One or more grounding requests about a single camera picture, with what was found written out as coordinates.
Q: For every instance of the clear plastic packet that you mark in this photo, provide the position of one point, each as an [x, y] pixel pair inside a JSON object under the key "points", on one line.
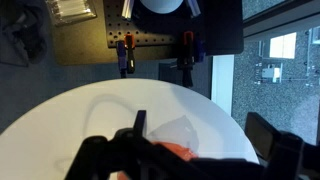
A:
{"points": [[71, 10]]}

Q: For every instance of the orange translucent plastic bag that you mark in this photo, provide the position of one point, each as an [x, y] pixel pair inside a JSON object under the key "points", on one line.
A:
{"points": [[176, 136]]}

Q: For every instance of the dark grey bundled object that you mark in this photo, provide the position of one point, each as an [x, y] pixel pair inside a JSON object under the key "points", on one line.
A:
{"points": [[23, 36]]}

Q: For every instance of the orange black bar clamp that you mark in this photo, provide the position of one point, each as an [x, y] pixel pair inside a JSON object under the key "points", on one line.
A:
{"points": [[130, 53], [187, 56]]}

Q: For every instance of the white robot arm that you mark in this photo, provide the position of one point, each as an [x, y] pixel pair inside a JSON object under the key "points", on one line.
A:
{"points": [[161, 5]]}

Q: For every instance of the perforated breadboard with clamps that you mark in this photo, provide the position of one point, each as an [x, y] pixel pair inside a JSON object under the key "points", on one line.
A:
{"points": [[83, 43]]}

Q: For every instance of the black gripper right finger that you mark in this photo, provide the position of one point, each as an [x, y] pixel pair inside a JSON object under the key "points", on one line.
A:
{"points": [[286, 153]]}

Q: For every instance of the blue bar clamp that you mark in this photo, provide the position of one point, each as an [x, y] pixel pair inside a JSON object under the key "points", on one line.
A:
{"points": [[199, 51], [121, 58]]}

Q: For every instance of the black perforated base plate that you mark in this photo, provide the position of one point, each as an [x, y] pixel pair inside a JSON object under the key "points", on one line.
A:
{"points": [[220, 26]]}

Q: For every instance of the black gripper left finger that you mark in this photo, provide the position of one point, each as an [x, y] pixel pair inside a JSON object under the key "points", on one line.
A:
{"points": [[100, 156]]}

